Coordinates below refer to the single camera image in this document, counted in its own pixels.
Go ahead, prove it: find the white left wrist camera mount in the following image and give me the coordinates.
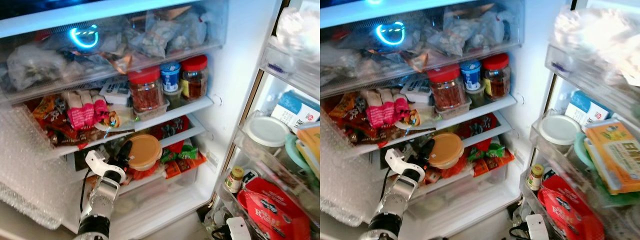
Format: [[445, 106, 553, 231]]
[[84, 149, 113, 177], [384, 148, 413, 175]]

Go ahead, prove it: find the white refrigerator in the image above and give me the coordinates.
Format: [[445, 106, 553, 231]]
[[0, 0, 286, 240], [320, 0, 576, 240]]

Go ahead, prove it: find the clear fridge drawer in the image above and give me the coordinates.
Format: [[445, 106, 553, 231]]
[[0, 0, 229, 104], [320, 0, 526, 99]]

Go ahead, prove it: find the green snack packet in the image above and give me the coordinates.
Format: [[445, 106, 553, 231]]
[[160, 144, 199, 164], [467, 142, 507, 162]]

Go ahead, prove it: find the yellow printed box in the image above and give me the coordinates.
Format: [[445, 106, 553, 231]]
[[295, 122, 321, 177], [583, 118, 640, 196]]

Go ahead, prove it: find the round container with tan lid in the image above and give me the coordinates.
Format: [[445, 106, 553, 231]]
[[427, 132, 465, 170], [127, 133, 164, 172]]

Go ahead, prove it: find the clear bubble wrap sheet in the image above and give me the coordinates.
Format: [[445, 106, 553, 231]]
[[0, 104, 78, 230], [320, 107, 378, 227]]

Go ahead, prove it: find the pink white snack packet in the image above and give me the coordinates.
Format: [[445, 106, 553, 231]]
[[80, 90, 97, 127], [65, 91, 85, 131], [93, 93, 109, 123], [394, 91, 411, 121], [380, 88, 397, 126], [364, 90, 385, 129]]

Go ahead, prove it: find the small yellow-lid jar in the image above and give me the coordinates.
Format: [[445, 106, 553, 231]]
[[525, 163, 545, 192], [224, 166, 245, 195]]

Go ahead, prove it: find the white-lid round container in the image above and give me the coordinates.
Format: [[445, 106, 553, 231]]
[[247, 115, 292, 150], [538, 114, 582, 154]]

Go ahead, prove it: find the large red printed bag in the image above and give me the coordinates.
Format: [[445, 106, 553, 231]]
[[237, 175, 312, 240], [537, 173, 607, 240]]

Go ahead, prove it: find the tall red-lid jar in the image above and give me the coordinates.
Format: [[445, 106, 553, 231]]
[[180, 54, 209, 104], [482, 52, 512, 101]]

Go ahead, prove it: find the wide red-lid jar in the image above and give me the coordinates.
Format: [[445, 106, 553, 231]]
[[128, 67, 165, 114], [427, 63, 467, 111]]

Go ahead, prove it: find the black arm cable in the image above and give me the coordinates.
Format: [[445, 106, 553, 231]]
[[79, 169, 94, 215], [379, 167, 393, 203]]

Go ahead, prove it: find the white power plug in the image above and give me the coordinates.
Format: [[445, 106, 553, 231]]
[[524, 213, 550, 240], [226, 216, 252, 240]]

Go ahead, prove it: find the orange snack packet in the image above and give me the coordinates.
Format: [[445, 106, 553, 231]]
[[471, 150, 517, 178], [164, 152, 208, 180]]

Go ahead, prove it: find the clear plastic tray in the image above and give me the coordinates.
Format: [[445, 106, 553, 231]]
[[434, 96, 473, 120], [132, 99, 171, 122]]

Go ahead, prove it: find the white refrigerator door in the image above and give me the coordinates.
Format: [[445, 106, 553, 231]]
[[207, 0, 321, 240], [510, 0, 640, 240]]

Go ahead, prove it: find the blue-lid white cup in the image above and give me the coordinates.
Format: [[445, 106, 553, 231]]
[[159, 61, 182, 94], [459, 59, 482, 92]]

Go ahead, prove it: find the crumpled clear plastic bag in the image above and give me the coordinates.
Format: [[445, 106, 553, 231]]
[[276, 7, 321, 65], [553, 5, 640, 87]]

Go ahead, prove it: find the blue white carton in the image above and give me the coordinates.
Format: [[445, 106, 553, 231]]
[[271, 90, 321, 133], [564, 90, 614, 127]]

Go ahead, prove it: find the red snack bag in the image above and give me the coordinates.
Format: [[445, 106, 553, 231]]
[[26, 95, 118, 148], [322, 92, 416, 147]]

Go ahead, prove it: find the clear bag of food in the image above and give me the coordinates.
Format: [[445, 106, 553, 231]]
[[428, 7, 516, 57], [124, 11, 209, 59]]

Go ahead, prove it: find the red black printed packet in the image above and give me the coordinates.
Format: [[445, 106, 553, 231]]
[[149, 115, 192, 142], [454, 113, 500, 141]]

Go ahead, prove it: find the white fridge shelf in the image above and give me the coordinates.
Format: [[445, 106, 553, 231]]
[[46, 96, 215, 161], [345, 94, 518, 159]]

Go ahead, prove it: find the small white box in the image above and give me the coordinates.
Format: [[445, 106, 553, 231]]
[[99, 82, 131, 106], [399, 78, 432, 104]]

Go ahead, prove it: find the teal round lid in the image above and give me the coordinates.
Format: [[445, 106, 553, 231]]
[[284, 133, 314, 174], [573, 132, 597, 172]]

